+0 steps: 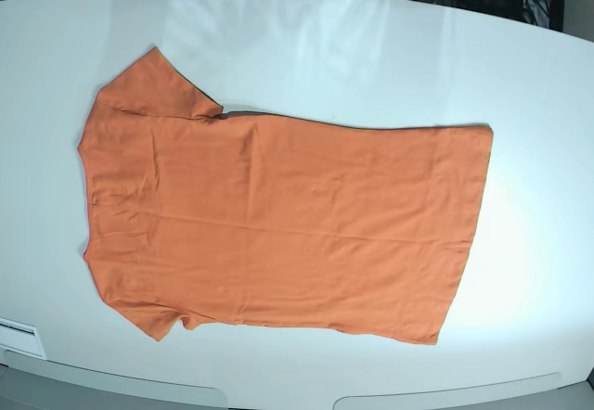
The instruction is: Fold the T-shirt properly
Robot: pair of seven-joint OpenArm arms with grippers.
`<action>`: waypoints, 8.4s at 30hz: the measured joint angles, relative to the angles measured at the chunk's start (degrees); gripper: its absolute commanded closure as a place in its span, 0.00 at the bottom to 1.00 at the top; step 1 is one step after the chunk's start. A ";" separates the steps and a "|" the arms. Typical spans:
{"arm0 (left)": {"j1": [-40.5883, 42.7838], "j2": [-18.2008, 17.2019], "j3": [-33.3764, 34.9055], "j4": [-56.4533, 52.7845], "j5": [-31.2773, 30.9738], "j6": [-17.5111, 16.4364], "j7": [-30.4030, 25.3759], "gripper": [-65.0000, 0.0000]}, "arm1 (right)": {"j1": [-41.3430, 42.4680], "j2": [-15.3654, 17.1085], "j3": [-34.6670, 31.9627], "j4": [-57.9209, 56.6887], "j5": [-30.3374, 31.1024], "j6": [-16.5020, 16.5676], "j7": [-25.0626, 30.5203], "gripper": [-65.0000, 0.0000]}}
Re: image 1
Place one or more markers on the black equipment box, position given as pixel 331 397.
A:
pixel 507 9

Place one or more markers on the orange T-shirt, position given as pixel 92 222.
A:
pixel 198 216

